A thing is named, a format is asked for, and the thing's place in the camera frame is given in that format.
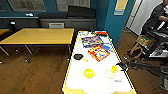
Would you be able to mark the small yellow game piece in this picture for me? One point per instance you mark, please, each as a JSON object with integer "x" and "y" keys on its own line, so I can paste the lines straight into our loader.
{"x": 85, "y": 60}

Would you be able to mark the yellow wall poster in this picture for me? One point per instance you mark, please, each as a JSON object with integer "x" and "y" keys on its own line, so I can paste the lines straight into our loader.
{"x": 120, "y": 6}

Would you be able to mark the person in dark shirt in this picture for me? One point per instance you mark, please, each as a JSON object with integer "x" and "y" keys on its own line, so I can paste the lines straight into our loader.
{"x": 157, "y": 16}

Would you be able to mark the white air hockey game table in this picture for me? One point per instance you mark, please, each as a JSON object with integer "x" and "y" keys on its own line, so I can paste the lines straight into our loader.
{"x": 100, "y": 85}

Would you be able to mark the dark sofa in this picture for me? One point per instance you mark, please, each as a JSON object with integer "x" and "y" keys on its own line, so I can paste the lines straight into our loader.
{"x": 23, "y": 24}

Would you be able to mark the round black object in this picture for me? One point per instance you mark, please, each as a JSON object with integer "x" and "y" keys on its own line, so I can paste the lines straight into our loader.
{"x": 12, "y": 24}

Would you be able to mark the white door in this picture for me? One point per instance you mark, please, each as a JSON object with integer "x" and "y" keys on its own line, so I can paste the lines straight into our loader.
{"x": 136, "y": 15}

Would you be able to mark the black wheeled cart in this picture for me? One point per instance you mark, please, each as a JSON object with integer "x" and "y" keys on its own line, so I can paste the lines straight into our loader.
{"x": 156, "y": 43}

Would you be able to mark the brown bag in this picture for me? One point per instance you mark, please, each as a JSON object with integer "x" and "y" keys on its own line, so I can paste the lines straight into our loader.
{"x": 135, "y": 51}

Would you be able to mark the flat red box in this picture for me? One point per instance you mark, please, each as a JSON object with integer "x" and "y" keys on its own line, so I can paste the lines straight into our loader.
{"x": 101, "y": 33}

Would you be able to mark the wooden table with yellow top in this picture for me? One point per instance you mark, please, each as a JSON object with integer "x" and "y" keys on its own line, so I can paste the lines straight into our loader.
{"x": 40, "y": 36}
{"x": 4, "y": 32}

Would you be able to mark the colourful snack packets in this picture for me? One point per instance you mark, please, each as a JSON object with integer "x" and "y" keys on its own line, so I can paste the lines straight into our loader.
{"x": 98, "y": 54}

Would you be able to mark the white paper item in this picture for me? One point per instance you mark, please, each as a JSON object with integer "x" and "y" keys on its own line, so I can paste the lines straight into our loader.
{"x": 83, "y": 34}

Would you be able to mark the white box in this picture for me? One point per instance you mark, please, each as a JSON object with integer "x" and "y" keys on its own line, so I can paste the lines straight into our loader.
{"x": 106, "y": 40}

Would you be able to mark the blue plate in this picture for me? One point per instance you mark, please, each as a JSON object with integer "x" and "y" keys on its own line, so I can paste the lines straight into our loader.
{"x": 106, "y": 48}

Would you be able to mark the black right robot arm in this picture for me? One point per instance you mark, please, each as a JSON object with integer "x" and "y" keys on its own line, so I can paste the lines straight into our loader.
{"x": 146, "y": 66}

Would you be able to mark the black bowl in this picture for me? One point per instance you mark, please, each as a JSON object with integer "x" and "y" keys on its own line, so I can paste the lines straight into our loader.
{"x": 77, "y": 57}

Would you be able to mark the long black case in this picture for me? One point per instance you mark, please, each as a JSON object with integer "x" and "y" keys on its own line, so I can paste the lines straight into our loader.
{"x": 81, "y": 12}

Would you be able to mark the grey sofa bench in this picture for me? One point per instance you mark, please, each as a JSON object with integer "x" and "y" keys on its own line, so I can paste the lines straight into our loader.
{"x": 76, "y": 22}

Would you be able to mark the cardboard box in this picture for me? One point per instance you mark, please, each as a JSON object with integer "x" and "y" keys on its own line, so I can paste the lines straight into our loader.
{"x": 144, "y": 40}

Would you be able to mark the white paper label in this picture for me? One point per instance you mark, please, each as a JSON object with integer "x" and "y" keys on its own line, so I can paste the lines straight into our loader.
{"x": 56, "y": 25}

